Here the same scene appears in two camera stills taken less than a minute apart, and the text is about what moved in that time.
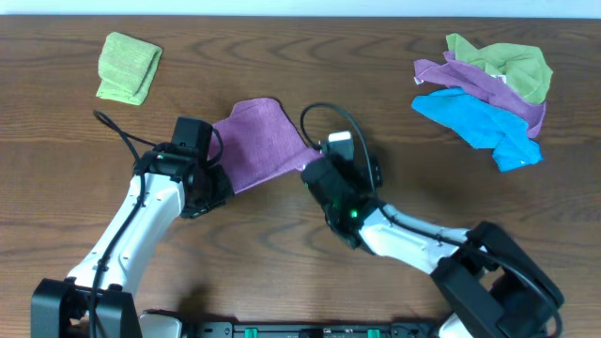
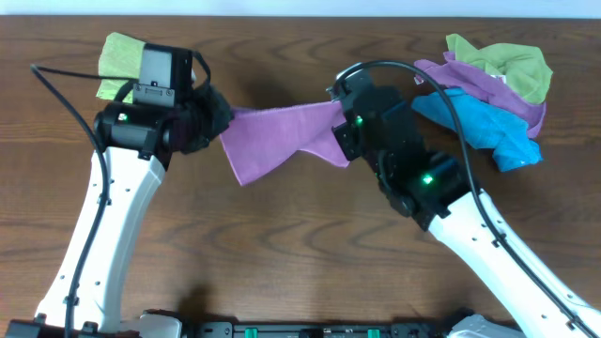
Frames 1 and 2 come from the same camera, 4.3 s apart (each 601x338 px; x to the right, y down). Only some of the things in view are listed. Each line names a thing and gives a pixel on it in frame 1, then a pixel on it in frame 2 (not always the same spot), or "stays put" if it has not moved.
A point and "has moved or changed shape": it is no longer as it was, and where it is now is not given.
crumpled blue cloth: (483, 125) stays put
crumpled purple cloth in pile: (449, 72) stays put
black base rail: (390, 330) stays put
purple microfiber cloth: (258, 144) has moved or changed shape
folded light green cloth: (127, 67) stays put
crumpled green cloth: (523, 67) stays put
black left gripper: (218, 183) -> (207, 115)
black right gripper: (362, 176) -> (345, 136)
